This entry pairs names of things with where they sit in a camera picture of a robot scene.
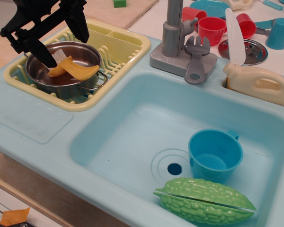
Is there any red cup right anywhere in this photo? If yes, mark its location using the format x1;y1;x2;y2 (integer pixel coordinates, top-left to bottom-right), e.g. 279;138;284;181
236;13;257;38

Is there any yellow dish brush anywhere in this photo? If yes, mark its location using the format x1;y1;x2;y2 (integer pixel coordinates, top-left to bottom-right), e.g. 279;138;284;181
48;49;100;81

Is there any red cup front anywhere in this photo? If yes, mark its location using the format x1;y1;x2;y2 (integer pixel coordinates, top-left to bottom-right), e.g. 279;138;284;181
198;17;226;46

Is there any blue plastic plate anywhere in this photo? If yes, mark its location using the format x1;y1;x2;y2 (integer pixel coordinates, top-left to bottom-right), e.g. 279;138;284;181
190;0;230;18

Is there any wooden board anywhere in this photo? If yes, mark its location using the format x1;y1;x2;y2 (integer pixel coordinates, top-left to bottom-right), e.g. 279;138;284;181
44;0;160;30

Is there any cream detergent bottle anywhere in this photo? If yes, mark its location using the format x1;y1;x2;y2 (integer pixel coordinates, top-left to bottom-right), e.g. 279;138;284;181
223;63;284;106

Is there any pale yellow dish rack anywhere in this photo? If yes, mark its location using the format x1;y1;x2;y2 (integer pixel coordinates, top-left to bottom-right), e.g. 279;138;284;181
3;19;151;112

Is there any orange tape piece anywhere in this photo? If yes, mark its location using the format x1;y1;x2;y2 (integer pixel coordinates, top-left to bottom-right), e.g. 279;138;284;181
0;207;30;227

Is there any blue toy utensil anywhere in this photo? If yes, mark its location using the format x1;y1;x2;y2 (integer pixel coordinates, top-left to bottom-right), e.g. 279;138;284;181
255;19;275;29

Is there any grey toy faucet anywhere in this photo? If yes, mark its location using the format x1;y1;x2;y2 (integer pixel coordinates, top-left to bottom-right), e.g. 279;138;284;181
150;0;217;81

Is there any green block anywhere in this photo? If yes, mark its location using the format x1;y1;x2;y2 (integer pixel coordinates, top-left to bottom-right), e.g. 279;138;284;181
113;0;127;8

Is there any stainless steel pot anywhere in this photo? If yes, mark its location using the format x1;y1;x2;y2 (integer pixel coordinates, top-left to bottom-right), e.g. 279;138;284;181
25;41;108;100

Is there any grey toy fork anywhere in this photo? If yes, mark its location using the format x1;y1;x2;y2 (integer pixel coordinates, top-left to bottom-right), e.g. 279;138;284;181
184;36;211;84

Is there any blue plastic cup in sink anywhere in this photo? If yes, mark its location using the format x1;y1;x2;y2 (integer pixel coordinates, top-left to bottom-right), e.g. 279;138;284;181
188;129;243;183

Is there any green bitter melon toy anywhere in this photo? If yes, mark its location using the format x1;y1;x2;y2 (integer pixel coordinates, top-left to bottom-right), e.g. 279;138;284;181
153;177;256;225

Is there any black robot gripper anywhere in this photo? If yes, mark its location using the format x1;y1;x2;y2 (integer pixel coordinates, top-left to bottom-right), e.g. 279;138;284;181
0;0;89;68

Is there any red cup behind faucet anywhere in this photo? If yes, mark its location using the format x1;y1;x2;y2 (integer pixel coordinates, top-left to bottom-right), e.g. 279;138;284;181
182;7;207;24

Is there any light blue toy sink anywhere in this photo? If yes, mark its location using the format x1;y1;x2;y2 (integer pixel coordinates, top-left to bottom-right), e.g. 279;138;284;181
0;37;284;227

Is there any cream toy item top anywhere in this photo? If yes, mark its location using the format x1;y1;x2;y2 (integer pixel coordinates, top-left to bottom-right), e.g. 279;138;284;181
226;0;253;11

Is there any blue cup upside down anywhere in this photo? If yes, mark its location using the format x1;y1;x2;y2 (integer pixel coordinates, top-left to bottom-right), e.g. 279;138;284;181
266;18;284;50

